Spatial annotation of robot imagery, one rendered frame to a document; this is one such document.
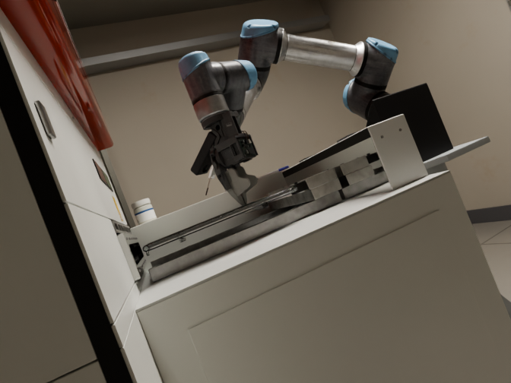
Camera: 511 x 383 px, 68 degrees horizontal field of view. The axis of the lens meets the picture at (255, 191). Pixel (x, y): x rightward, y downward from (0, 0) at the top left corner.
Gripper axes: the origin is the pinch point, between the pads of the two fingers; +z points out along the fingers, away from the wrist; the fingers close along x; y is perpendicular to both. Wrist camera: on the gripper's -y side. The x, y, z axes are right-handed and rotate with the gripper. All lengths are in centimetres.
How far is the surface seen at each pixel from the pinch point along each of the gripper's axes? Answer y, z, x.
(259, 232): 0.1, 8.4, 2.8
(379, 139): 32.8, -1.3, 6.3
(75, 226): 13, -4, -51
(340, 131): -55, -30, 310
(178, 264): -14.0, 8.0, -11.8
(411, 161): 36.5, 5.5, 10.1
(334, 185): 17.5, 4.7, 15.6
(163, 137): -156, -75, 171
